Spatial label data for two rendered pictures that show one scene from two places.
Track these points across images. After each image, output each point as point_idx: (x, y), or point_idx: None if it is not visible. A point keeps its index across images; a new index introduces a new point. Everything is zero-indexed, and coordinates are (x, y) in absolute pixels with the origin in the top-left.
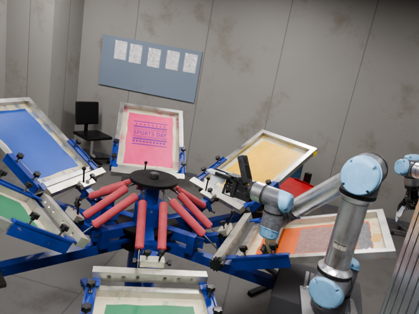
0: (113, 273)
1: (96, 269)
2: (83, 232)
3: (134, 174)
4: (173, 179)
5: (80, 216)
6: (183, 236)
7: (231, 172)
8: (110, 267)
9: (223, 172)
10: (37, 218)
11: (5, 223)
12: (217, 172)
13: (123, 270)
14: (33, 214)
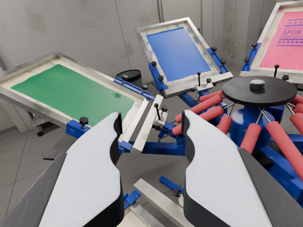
0: (148, 197)
1: (139, 184)
2: (165, 136)
3: (232, 82)
4: (288, 91)
5: (159, 121)
6: (287, 174)
7: (245, 198)
8: (152, 188)
9: (193, 156)
10: (83, 124)
11: (62, 124)
12: (48, 167)
13: (160, 198)
14: (80, 119)
